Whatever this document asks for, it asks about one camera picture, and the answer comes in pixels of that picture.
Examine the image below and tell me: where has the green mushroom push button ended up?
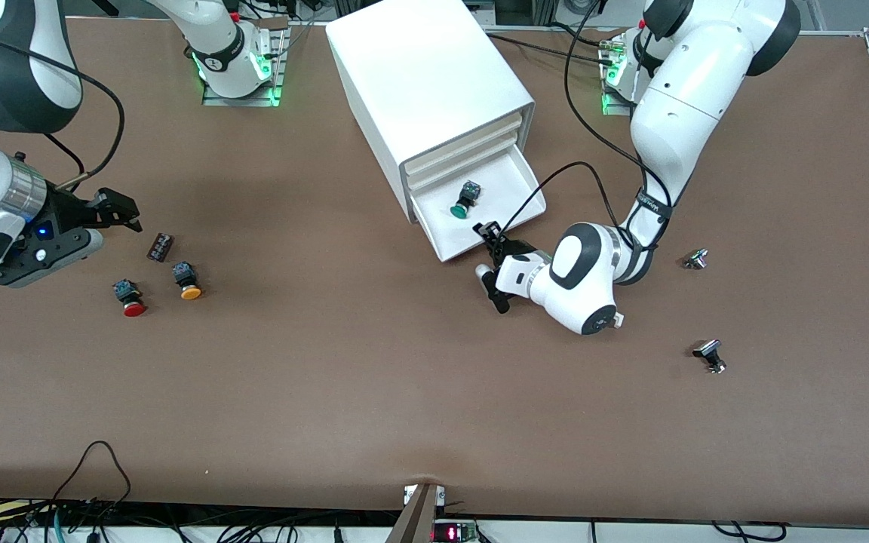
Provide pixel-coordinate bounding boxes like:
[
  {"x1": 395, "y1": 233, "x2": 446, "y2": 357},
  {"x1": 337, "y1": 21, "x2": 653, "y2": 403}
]
[{"x1": 450, "y1": 180, "x2": 481, "y2": 221}]

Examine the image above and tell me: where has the red mushroom push button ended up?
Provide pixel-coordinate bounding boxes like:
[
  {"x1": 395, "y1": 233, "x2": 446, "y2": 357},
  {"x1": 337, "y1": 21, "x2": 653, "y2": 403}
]
[{"x1": 112, "y1": 278, "x2": 147, "y2": 318}]

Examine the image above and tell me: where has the yellow mushroom push button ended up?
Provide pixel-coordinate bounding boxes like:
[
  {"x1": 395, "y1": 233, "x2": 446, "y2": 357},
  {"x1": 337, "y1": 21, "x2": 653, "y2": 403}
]
[{"x1": 171, "y1": 261, "x2": 203, "y2": 302}]

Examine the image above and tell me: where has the small red display device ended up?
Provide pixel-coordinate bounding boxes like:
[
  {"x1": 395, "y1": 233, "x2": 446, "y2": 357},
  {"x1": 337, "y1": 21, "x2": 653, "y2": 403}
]
[{"x1": 432, "y1": 519, "x2": 478, "y2": 543}]

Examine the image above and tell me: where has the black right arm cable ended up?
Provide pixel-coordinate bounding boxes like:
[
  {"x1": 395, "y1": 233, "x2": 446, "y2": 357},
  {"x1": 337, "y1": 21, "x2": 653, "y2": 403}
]
[{"x1": 0, "y1": 26, "x2": 126, "y2": 191}]

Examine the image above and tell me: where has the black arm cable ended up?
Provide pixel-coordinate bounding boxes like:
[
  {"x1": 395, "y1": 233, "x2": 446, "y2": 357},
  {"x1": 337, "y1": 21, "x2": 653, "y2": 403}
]
[
  {"x1": 0, "y1": 26, "x2": 126, "y2": 191},
  {"x1": 496, "y1": 0, "x2": 673, "y2": 250}
]

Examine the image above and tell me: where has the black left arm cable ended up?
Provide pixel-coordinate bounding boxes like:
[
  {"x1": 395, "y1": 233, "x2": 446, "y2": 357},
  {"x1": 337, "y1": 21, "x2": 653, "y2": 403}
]
[{"x1": 496, "y1": 0, "x2": 673, "y2": 250}]

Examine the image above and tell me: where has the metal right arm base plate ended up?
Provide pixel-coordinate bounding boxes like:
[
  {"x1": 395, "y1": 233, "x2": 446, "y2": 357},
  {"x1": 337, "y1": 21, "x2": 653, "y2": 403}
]
[{"x1": 201, "y1": 17, "x2": 290, "y2": 108}]

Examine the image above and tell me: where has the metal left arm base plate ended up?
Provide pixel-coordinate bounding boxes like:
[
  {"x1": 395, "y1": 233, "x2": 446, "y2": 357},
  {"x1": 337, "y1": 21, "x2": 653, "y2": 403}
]
[{"x1": 599, "y1": 30, "x2": 635, "y2": 119}]

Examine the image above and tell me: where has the black table cable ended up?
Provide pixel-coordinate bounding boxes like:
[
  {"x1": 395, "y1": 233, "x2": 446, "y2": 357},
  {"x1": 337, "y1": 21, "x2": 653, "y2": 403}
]
[{"x1": 480, "y1": 25, "x2": 609, "y2": 67}]

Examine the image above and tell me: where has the black headed metal switch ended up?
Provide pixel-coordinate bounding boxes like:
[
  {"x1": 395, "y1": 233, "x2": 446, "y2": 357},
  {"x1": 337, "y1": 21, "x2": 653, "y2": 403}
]
[{"x1": 692, "y1": 339, "x2": 728, "y2": 376}]

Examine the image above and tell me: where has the thin black looped cable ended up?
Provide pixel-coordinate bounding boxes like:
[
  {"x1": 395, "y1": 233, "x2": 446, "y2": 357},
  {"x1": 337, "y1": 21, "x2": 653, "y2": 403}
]
[{"x1": 50, "y1": 440, "x2": 134, "y2": 508}]

